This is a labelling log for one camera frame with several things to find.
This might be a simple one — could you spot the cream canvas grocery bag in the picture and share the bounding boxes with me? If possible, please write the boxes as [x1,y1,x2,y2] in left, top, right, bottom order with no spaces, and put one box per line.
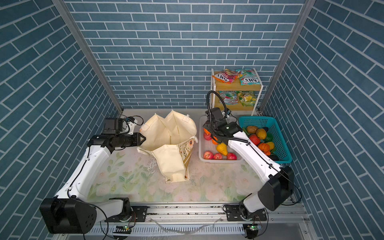
[138,111,198,183]

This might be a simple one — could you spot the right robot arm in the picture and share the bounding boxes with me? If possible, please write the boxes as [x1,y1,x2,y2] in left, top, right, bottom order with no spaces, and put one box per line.
[203,108,295,220]

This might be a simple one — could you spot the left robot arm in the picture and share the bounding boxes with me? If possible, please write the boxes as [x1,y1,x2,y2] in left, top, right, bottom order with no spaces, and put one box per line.
[40,133,146,234]

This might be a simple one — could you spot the pink green candy bag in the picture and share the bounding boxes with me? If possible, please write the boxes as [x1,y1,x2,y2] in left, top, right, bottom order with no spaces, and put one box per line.
[219,91,239,105]

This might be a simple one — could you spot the yellow green candy bag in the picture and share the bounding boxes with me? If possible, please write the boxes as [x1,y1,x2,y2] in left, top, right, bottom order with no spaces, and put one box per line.
[237,91,257,107]

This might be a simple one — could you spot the orange pink snack bag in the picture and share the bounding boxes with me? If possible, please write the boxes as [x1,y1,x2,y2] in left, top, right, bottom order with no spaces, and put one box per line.
[212,69,242,84]

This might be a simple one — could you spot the green snack bag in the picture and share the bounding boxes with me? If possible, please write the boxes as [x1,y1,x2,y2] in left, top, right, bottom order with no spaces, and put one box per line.
[236,69,261,86]

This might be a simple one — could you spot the small orange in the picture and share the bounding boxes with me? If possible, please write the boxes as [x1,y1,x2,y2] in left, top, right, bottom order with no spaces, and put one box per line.
[212,138,219,145]

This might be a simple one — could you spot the yellow pear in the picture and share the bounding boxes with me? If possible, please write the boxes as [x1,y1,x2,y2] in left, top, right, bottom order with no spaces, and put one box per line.
[217,143,228,156]

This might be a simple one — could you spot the white wooden shelf rack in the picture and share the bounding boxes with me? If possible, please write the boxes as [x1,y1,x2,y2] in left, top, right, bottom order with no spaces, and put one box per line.
[211,68,266,116]

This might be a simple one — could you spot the white plastic basket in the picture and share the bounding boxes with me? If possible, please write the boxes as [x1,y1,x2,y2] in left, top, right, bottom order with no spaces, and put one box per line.
[198,116,244,164]

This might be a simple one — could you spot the red apple front left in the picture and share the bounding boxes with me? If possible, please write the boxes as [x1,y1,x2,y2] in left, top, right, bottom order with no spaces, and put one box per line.
[203,151,214,160]

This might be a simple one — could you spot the red apple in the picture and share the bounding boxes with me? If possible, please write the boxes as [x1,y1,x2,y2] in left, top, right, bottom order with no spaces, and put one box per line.
[203,151,214,160]
[227,153,237,161]

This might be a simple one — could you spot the brown potato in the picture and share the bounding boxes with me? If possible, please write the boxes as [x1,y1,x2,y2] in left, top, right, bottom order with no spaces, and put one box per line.
[246,126,259,135]

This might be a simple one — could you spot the red apple front right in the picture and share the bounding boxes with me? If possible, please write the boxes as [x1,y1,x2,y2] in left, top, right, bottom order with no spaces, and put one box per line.
[227,153,237,161]

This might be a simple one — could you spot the red tomato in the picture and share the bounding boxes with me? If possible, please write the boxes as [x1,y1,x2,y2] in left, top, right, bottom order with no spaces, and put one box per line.
[249,134,261,146]

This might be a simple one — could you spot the yellow mango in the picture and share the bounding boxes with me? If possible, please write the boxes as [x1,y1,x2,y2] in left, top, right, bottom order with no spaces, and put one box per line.
[256,128,267,140]

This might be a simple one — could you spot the orange bell pepper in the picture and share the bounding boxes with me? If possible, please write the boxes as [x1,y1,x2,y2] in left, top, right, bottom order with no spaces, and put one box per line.
[258,143,271,156]

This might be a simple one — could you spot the teal plastic basket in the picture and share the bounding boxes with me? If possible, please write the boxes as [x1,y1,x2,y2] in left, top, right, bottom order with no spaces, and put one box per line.
[239,116,293,164]

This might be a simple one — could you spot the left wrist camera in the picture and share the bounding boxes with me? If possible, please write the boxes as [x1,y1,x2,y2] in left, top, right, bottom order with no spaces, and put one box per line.
[102,118,131,135]

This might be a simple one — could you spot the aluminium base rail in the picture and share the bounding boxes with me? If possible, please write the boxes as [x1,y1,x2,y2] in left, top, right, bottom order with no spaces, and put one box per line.
[55,203,318,240]

